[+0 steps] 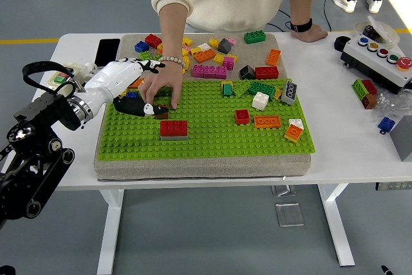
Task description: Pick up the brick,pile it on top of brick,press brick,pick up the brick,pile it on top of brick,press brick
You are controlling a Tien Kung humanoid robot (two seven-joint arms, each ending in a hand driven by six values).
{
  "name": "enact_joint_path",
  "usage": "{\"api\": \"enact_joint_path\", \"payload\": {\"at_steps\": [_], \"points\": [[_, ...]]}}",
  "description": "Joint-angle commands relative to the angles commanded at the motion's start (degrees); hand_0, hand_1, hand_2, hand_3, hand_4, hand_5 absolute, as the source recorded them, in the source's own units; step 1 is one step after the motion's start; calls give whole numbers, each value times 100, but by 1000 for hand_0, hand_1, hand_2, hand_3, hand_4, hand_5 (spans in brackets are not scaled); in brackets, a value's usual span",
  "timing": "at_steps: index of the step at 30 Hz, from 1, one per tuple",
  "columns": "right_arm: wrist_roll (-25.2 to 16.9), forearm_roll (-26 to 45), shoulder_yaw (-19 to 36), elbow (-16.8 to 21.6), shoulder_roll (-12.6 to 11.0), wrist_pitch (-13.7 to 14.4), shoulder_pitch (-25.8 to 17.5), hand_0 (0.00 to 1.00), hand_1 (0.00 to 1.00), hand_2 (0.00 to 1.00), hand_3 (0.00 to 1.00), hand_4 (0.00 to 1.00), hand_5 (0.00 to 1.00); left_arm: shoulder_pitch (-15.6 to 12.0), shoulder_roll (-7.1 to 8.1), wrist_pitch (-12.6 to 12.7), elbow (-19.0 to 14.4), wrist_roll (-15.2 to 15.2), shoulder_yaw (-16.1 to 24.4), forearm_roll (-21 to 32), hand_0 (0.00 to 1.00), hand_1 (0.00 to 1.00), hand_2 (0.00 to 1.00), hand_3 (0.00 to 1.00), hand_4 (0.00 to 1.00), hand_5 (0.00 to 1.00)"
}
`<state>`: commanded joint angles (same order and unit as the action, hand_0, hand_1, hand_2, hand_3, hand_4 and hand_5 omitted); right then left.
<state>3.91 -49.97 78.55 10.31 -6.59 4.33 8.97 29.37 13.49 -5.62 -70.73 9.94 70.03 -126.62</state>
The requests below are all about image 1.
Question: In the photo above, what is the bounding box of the person's right hand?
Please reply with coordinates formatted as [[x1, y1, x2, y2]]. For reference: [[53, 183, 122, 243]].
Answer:
[[138, 60, 185, 110]]

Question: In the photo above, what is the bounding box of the person's left hand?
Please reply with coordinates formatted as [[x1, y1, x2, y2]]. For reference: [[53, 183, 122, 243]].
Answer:
[[290, 25, 329, 43]]

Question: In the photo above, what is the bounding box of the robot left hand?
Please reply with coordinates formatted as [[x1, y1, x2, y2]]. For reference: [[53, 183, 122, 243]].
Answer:
[[83, 57, 171, 118]]

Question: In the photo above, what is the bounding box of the brown four-stud brick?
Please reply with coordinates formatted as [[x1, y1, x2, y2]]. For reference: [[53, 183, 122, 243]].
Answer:
[[155, 104, 170, 120]]

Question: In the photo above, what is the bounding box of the red eight-stud brick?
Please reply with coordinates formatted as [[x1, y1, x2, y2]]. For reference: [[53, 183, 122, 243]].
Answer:
[[254, 66, 279, 80], [160, 120, 189, 137]]

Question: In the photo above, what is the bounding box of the red four-stud brick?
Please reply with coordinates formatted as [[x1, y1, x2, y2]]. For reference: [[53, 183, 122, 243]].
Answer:
[[234, 109, 250, 126], [144, 33, 162, 49]]

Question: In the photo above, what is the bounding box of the green eight-stud brick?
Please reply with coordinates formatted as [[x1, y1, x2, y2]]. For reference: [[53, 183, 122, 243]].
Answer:
[[243, 30, 267, 45], [247, 81, 276, 98]]

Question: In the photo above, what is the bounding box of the grey six-stud brick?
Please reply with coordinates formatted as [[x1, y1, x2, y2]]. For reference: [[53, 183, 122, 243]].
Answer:
[[280, 80, 298, 106]]

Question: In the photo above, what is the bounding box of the dark grey roof brick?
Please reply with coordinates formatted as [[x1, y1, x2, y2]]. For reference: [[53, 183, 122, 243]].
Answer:
[[217, 38, 232, 54]]

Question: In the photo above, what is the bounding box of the lime green flat brick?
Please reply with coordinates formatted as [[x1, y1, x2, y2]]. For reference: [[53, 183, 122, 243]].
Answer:
[[230, 80, 255, 98]]

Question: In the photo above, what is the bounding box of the black four-stud brick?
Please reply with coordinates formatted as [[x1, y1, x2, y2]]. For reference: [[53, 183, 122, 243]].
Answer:
[[238, 64, 256, 80]]

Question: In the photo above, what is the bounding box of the orange brick hollow side up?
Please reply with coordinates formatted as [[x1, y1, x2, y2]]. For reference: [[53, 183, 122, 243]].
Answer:
[[253, 115, 281, 129]]

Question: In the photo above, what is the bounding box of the orange and yellow brick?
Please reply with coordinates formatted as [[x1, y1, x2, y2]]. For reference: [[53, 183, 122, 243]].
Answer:
[[283, 124, 304, 143]]

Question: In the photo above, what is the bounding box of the black wristband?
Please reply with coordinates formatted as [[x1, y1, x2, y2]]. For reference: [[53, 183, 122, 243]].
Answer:
[[289, 17, 314, 33]]

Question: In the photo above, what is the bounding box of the black smartphone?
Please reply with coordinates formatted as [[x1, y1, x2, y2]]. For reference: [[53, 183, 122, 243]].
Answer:
[[95, 38, 121, 69]]

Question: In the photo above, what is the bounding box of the white button control box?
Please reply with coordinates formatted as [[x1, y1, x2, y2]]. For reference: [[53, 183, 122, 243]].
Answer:
[[340, 34, 412, 95]]

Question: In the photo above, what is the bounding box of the white table leg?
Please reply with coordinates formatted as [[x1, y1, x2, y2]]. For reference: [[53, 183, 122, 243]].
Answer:
[[317, 183, 356, 268], [96, 187, 126, 275]]

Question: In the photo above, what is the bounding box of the clear plastic lidded container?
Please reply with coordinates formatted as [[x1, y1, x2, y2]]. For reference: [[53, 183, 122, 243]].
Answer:
[[353, 15, 400, 47]]

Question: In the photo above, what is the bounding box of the green studded baseplate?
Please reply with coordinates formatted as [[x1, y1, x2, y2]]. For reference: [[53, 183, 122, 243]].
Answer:
[[96, 77, 316, 162]]

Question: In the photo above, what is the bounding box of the table height control panel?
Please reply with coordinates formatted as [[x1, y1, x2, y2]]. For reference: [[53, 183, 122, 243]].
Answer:
[[375, 181, 412, 191]]

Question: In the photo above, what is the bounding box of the grey foam mat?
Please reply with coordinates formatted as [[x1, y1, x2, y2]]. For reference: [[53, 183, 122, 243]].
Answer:
[[92, 32, 312, 182]]

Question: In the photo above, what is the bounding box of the clear plastic bag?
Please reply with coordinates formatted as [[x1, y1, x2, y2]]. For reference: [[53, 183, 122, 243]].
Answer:
[[373, 90, 412, 118]]

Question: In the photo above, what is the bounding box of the clear floor cover plate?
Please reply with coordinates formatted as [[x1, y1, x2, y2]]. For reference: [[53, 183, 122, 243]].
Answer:
[[271, 184, 299, 198], [275, 202, 305, 227]]

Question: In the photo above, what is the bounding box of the grey box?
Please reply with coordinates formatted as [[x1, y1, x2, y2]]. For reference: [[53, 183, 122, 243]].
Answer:
[[388, 114, 412, 162]]

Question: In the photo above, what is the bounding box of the bead bracelet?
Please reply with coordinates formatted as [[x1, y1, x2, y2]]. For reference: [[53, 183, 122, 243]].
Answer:
[[158, 55, 187, 69]]

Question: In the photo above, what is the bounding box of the black ring roll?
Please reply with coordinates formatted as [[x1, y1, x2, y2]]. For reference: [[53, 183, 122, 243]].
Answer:
[[333, 35, 352, 53]]

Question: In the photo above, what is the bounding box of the cream switch box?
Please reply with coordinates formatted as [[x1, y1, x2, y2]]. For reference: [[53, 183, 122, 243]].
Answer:
[[46, 62, 78, 91]]

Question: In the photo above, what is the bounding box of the blue brick key ring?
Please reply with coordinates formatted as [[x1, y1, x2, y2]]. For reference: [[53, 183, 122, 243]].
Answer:
[[377, 116, 396, 135]]

